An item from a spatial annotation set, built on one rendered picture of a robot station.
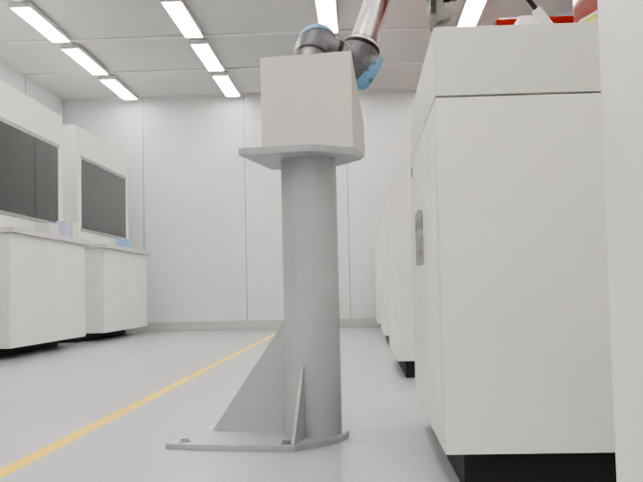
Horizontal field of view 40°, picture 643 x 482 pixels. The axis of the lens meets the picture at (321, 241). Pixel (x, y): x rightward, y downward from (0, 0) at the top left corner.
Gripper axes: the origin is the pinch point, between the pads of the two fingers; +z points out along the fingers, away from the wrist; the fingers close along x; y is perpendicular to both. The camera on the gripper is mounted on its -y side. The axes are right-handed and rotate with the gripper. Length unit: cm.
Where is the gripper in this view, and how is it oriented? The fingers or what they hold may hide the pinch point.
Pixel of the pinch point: (432, 30)
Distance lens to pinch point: 244.8
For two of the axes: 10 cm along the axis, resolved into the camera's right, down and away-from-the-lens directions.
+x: 0.4, 0.6, 10.0
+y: 10.0, -0.2, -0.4
